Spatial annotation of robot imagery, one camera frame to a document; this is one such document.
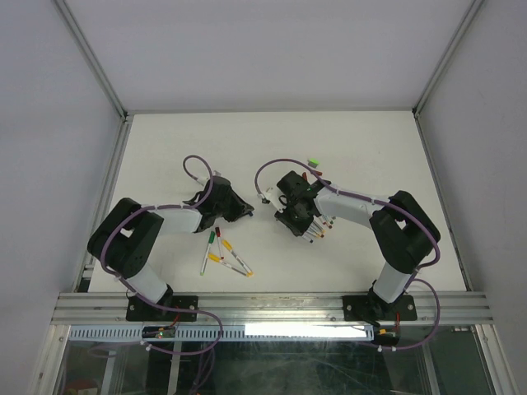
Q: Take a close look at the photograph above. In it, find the blue cap marker pen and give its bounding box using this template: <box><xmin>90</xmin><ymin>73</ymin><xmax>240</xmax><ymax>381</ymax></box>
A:
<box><xmin>301</xmin><ymin>235</ymin><xmax>314</xmax><ymax>244</ymax></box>

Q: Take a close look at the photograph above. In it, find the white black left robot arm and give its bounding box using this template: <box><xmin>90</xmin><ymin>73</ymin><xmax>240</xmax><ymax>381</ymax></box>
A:
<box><xmin>87</xmin><ymin>175</ymin><xmax>254</xmax><ymax>320</ymax></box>

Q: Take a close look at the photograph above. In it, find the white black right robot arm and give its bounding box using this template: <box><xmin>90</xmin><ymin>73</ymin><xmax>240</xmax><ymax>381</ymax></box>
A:
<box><xmin>263</xmin><ymin>171</ymin><xmax>441</xmax><ymax>318</ymax></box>

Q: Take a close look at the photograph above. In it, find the green cap marker pen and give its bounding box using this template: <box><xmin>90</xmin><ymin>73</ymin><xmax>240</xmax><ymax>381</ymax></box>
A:
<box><xmin>199</xmin><ymin>230</ymin><xmax>216</xmax><ymax>276</ymax></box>

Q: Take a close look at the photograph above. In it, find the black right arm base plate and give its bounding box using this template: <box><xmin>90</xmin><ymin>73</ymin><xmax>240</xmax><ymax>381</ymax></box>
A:
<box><xmin>342</xmin><ymin>293</ymin><xmax>417</xmax><ymax>325</ymax></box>

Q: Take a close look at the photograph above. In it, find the grey slotted cable duct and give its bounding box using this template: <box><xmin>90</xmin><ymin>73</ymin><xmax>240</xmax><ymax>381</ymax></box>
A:
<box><xmin>68</xmin><ymin>323</ymin><xmax>374</xmax><ymax>342</ymax></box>

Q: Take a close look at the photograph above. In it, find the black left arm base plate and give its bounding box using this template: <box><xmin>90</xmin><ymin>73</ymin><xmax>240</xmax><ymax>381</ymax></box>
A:
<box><xmin>125</xmin><ymin>294</ymin><xmax>198</xmax><ymax>323</ymax></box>

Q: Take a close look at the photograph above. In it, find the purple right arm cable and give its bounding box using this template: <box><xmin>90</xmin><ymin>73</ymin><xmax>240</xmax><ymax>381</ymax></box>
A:
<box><xmin>254</xmin><ymin>158</ymin><xmax>441</xmax><ymax>353</ymax></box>

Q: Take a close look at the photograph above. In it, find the aluminium frame rail front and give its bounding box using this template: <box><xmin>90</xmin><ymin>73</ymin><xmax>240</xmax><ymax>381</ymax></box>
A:
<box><xmin>51</xmin><ymin>291</ymin><xmax>494</xmax><ymax>326</ymax></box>

